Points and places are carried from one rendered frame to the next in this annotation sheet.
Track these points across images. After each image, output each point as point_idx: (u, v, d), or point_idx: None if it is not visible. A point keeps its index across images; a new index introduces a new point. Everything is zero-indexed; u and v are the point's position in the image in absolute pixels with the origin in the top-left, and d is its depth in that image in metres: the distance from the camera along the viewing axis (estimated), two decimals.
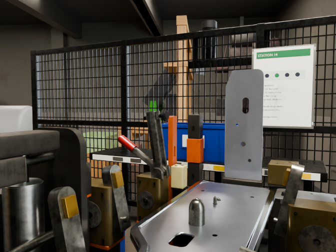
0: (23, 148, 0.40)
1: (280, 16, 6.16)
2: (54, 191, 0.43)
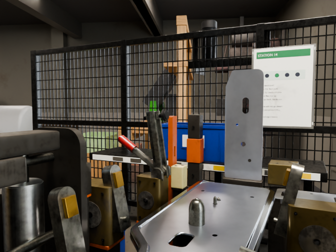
0: (23, 148, 0.40)
1: (280, 16, 6.16)
2: (54, 191, 0.43)
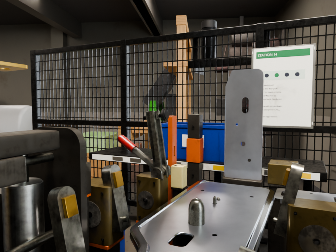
0: (23, 148, 0.40)
1: (280, 16, 6.16)
2: (54, 191, 0.43)
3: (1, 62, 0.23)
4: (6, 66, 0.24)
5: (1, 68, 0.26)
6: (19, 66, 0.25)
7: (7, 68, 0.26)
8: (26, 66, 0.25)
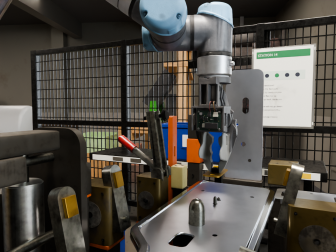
0: (23, 148, 0.40)
1: (280, 16, 6.16)
2: (54, 191, 0.43)
3: (225, 171, 0.68)
4: (224, 171, 0.69)
5: None
6: (227, 170, 0.69)
7: None
8: (227, 169, 0.70)
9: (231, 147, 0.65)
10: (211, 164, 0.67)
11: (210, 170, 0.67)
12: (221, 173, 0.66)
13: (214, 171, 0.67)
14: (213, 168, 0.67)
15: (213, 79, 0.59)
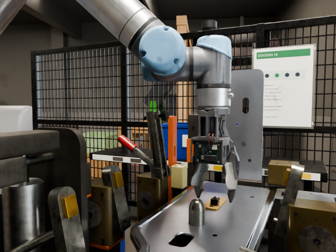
0: (23, 148, 0.40)
1: (280, 16, 6.16)
2: (54, 191, 0.43)
3: (224, 202, 0.68)
4: (223, 201, 0.69)
5: None
6: (226, 200, 0.70)
7: None
8: (226, 199, 0.70)
9: (237, 175, 0.65)
10: (200, 191, 0.68)
11: (198, 196, 0.68)
12: (220, 204, 0.66)
13: (213, 202, 0.67)
14: (212, 199, 0.67)
15: (212, 112, 0.59)
